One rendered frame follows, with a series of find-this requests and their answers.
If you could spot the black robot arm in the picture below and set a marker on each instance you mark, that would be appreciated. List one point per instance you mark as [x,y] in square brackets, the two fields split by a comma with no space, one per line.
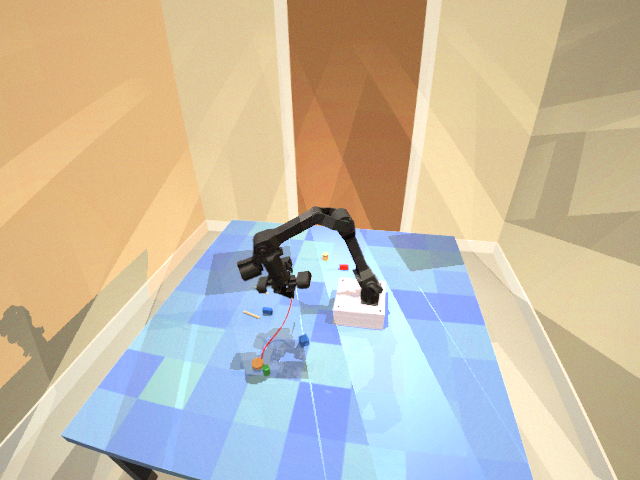
[266,248]

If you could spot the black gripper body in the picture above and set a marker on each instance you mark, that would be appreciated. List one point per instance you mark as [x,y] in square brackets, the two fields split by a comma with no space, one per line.
[283,278]

